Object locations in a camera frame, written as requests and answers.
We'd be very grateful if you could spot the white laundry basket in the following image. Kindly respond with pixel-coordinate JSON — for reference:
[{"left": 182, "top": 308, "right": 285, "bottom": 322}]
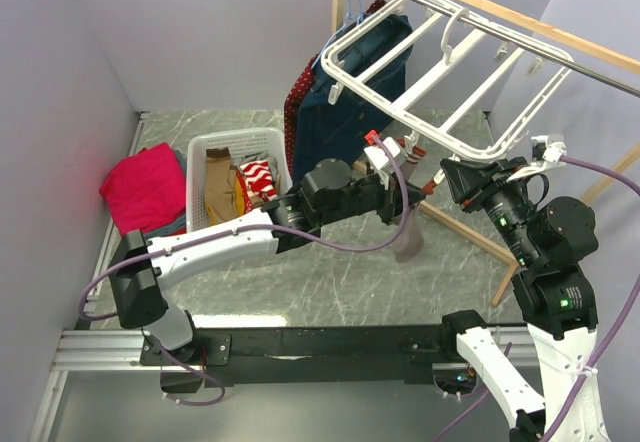
[{"left": 186, "top": 128, "right": 292, "bottom": 232}]

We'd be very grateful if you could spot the wooden clothes rack frame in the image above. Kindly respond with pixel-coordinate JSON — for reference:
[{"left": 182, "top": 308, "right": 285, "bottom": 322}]
[{"left": 332, "top": 0, "right": 640, "bottom": 306}]

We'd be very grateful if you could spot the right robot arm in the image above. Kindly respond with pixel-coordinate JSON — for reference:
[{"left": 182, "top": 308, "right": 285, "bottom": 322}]
[{"left": 438, "top": 157, "right": 609, "bottom": 441}]

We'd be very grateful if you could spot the black base beam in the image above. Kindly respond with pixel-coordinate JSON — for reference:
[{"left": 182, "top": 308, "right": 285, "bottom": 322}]
[{"left": 174, "top": 324, "right": 463, "bottom": 387}]

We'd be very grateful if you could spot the metal hanging rod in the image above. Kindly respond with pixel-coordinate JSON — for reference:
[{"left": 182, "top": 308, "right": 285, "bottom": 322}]
[{"left": 410, "top": 0, "right": 639, "bottom": 97}]

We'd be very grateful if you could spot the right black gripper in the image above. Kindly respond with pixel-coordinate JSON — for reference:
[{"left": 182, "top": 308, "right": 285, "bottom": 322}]
[{"left": 438, "top": 151, "right": 539, "bottom": 262}]

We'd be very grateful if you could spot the tan stocking in basket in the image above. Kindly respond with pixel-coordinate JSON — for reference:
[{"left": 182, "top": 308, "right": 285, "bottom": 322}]
[{"left": 204, "top": 148, "right": 238, "bottom": 225}]

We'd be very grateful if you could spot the dark blue denim garment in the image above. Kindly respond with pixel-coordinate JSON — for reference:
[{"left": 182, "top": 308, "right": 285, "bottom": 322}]
[{"left": 289, "top": 14, "right": 412, "bottom": 184}]

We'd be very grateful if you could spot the red polka dot garment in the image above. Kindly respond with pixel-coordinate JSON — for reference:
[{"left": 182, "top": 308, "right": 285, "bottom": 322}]
[{"left": 283, "top": 0, "right": 386, "bottom": 156}]

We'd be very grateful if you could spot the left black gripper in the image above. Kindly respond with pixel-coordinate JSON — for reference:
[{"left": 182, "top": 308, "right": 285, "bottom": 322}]
[{"left": 319, "top": 169, "right": 427, "bottom": 227}]

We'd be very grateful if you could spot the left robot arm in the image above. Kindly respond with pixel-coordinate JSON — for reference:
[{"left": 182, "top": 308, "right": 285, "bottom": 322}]
[{"left": 108, "top": 159, "right": 425, "bottom": 364}]

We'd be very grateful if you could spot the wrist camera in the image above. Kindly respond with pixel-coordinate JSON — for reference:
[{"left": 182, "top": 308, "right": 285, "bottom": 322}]
[
  {"left": 364, "top": 130, "right": 406, "bottom": 188},
  {"left": 507, "top": 134, "right": 567, "bottom": 182}
]

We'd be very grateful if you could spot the blue wire hanger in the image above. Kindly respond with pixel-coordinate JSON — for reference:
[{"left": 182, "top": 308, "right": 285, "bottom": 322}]
[{"left": 311, "top": 0, "right": 365, "bottom": 69}]

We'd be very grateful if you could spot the aluminium rail frame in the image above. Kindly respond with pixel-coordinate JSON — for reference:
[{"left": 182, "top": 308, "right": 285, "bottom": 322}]
[{"left": 27, "top": 110, "right": 151, "bottom": 442}]

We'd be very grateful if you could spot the pink folded cloth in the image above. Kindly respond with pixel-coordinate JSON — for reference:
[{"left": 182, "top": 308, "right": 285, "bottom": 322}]
[{"left": 99, "top": 143, "right": 186, "bottom": 235}]

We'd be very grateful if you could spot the white plastic clip hanger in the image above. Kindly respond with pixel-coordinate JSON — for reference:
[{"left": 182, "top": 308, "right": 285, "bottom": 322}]
[{"left": 320, "top": 0, "right": 574, "bottom": 162}]

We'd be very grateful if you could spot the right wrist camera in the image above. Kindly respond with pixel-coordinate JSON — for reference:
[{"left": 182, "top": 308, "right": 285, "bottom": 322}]
[{"left": 507, "top": 134, "right": 567, "bottom": 182}]

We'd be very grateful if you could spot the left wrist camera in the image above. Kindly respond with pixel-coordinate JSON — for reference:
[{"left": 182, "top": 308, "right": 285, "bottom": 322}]
[{"left": 364, "top": 130, "right": 406, "bottom": 188}]

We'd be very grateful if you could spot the beige striped-cuff sock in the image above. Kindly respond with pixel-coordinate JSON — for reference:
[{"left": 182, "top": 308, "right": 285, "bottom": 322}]
[
  {"left": 396, "top": 138, "right": 427, "bottom": 181},
  {"left": 393, "top": 179, "right": 441, "bottom": 264}
]

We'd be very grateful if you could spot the red white striped sock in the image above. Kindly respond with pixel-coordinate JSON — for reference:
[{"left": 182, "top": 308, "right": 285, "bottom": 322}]
[{"left": 240, "top": 160, "right": 277, "bottom": 201}]

